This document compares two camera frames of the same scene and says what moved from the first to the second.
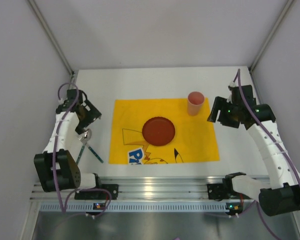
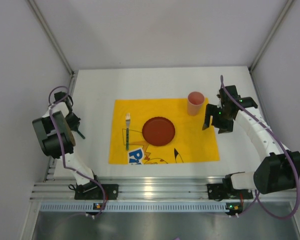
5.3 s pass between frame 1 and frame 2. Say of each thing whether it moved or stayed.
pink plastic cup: stayed
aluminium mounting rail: stayed
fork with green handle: moved
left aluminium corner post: stayed
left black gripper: moved
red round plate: stayed
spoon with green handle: moved
